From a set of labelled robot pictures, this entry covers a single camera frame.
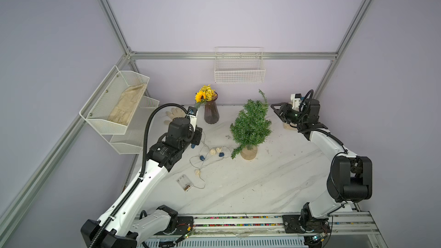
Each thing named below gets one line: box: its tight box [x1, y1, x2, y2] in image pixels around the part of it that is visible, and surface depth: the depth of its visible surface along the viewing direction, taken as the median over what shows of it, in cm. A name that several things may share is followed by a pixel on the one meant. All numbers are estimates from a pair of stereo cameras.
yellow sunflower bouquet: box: [194, 84, 218, 110], surface depth 95 cm
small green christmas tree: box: [230, 88, 273, 161], surface depth 77 cm
